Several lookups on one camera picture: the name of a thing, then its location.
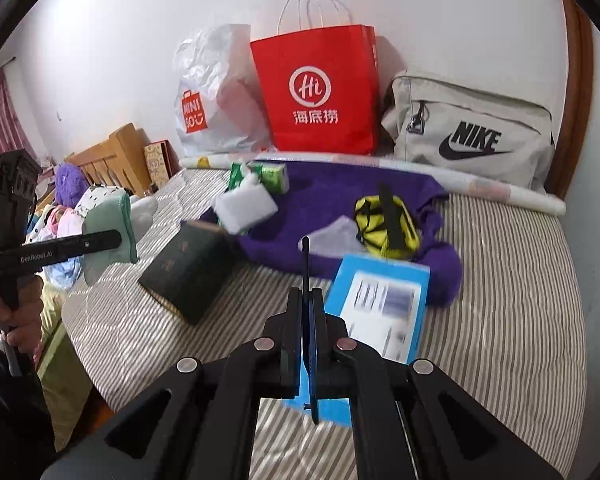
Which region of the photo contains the dark green tea tin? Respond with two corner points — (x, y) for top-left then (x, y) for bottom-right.
(138, 220), (242, 325)

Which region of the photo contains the white Miniso plastic bag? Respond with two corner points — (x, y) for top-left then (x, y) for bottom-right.
(172, 24), (272, 157)

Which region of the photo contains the wooden headboard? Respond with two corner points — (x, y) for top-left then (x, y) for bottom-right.
(65, 122), (151, 196)

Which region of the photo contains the purple plush toy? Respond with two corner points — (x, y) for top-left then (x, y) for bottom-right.
(55, 162), (90, 208)

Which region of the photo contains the striped quilted mattress pad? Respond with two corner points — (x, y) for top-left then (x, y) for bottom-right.
(62, 170), (586, 474)

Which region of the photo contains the white dotted pillow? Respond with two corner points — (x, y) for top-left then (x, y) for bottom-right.
(74, 185), (124, 219)

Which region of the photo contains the blue cardboard box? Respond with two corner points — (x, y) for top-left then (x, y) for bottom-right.
(284, 252), (432, 428)

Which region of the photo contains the green sachet packet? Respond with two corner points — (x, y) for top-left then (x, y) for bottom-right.
(227, 162), (262, 191)

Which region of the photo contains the purple towel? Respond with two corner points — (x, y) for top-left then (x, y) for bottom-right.
(199, 160), (464, 309)

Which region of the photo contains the person left hand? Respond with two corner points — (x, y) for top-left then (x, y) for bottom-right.
(0, 275), (43, 356)

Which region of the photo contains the brown patterned notebook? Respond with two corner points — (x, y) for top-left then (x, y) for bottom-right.
(143, 140), (181, 188)

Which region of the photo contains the grey Nike bag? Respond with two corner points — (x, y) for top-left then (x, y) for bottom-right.
(381, 72), (554, 188)

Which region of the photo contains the yellow black pouch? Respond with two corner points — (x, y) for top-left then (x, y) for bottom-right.
(353, 195), (422, 260)

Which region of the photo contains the clear plastic bag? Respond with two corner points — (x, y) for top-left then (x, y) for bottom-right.
(298, 216), (368, 259)

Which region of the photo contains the red Haidilao paper bag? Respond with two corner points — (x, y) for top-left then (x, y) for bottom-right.
(250, 24), (380, 155)

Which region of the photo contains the white cloth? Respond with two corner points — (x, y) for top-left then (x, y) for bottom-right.
(76, 186), (158, 285)

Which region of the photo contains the brown wooden door frame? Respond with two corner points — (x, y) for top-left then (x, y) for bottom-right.
(545, 0), (594, 200)

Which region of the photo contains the green tissue pack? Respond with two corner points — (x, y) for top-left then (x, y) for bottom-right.
(260, 162), (290, 195)

